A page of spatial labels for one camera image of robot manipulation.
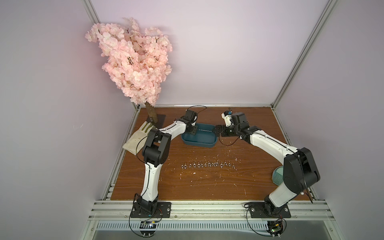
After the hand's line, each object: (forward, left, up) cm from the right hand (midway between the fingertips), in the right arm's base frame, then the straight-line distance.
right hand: (218, 126), depth 88 cm
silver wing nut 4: (-19, +10, -15) cm, 26 cm away
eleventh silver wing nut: (-20, +22, -15) cm, 33 cm away
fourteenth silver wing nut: (-18, -9, -15) cm, 25 cm away
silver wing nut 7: (-18, +3, -14) cm, 23 cm away
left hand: (+8, +16, -13) cm, 22 cm away
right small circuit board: (-47, -26, -18) cm, 57 cm away
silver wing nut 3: (-19, +12, -14) cm, 26 cm away
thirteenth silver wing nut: (-18, -6, -15) cm, 24 cm away
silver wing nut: (-19, +17, -14) cm, 29 cm away
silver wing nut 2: (-19, +14, -14) cm, 28 cm away
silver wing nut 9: (-18, -2, -15) cm, 23 cm away
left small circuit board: (-50, +36, -19) cm, 64 cm away
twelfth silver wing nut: (-17, -4, -15) cm, 23 cm away
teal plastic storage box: (+5, +8, -19) cm, 21 cm away
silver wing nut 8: (-17, +1, -15) cm, 23 cm away
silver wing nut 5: (-18, +8, -14) cm, 25 cm away
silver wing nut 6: (-18, +5, -14) cm, 24 cm away
